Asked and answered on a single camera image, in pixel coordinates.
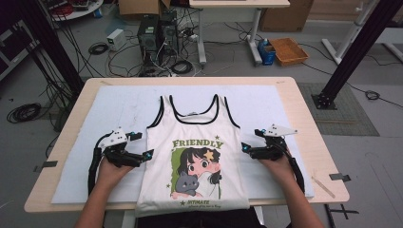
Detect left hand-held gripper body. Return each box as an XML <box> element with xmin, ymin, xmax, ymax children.
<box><xmin>98</xmin><ymin>126</ymin><xmax>144</xmax><ymax>168</ymax></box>

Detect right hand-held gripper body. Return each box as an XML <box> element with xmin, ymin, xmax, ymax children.
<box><xmin>250</xmin><ymin>123</ymin><xmax>298</xmax><ymax>162</ymax></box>

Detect white printed tank top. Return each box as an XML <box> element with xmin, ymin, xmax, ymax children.
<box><xmin>135</xmin><ymin>93</ymin><xmax>251</xmax><ymax>219</ymax></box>

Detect person's left hand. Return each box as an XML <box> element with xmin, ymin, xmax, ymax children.
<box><xmin>96</xmin><ymin>157</ymin><xmax>136</xmax><ymax>188</ymax></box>

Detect person's right hand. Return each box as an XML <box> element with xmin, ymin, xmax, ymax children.
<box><xmin>258</xmin><ymin>151</ymin><xmax>297</xmax><ymax>185</ymax></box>

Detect white foam mat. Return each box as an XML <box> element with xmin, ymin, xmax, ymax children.
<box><xmin>50</xmin><ymin>84</ymin><xmax>316</xmax><ymax>205</ymax></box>

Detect grey floor mat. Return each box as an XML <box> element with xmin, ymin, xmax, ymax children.
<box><xmin>297</xmin><ymin>83</ymin><xmax>380</xmax><ymax>138</ymax></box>

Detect black tape strip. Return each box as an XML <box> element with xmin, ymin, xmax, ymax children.
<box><xmin>328</xmin><ymin>172</ymin><xmax>352</xmax><ymax>183</ymax></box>
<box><xmin>32</xmin><ymin>160</ymin><xmax>59</xmax><ymax>174</ymax></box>

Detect blue box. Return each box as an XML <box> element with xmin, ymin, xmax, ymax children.
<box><xmin>257</xmin><ymin>38</ymin><xmax>277</xmax><ymax>67</ymax></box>

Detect person's dark pants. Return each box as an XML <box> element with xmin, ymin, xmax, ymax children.
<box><xmin>136</xmin><ymin>207</ymin><xmax>268</xmax><ymax>228</ymax></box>

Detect small white power box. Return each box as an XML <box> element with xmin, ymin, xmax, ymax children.
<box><xmin>106</xmin><ymin>28</ymin><xmax>127</xmax><ymax>52</ymax></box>

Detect black computer tower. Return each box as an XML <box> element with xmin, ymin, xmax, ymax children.
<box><xmin>137</xmin><ymin>14</ymin><xmax>161</xmax><ymax>68</ymax></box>
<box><xmin>159</xmin><ymin>10</ymin><xmax>180</xmax><ymax>57</ymax></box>

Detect black metal stand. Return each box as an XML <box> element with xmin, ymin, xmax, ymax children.
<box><xmin>13</xmin><ymin>0</ymin><xmax>86</xmax><ymax>97</ymax></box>
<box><xmin>311</xmin><ymin>0</ymin><xmax>403</xmax><ymax>111</ymax></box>

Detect brown cardboard box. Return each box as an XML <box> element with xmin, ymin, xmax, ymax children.
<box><xmin>118</xmin><ymin>0</ymin><xmax>172</xmax><ymax>17</ymax></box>
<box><xmin>259</xmin><ymin>0</ymin><xmax>315</xmax><ymax>33</ymax></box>

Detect white metal stand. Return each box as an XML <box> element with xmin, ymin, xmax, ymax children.
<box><xmin>321</xmin><ymin>0</ymin><xmax>403</xmax><ymax>66</ymax></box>

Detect white desk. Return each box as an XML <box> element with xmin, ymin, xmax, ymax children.
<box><xmin>188</xmin><ymin>0</ymin><xmax>291</xmax><ymax>67</ymax></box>

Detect round white table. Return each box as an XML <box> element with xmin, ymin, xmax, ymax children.
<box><xmin>41</xmin><ymin>0</ymin><xmax>105</xmax><ymax>23</ymax></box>

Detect grey shelf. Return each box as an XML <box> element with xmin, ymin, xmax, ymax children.
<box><xmin>0</xmin><ymin>19</ymin><xmax>40</xmax><ymax>82</ymax></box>

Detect coiled black cable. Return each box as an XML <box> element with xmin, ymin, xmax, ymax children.
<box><xmin>170</xmin><ymin>59</ymin><xmax>195</xmax><ymax>76</ymax></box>
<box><xmin>364</xmin><ymin>89</ymin><xmax>381</xmax><ymax>102</ymax></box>
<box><xmin>6</xmin><ymin>102</ymin><xmax>43</xmax><ymax>124</ymax></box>
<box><xmin>87</xmin><ymin>42</ymin><xmax>110</xmax><ymax>56</ymax></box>

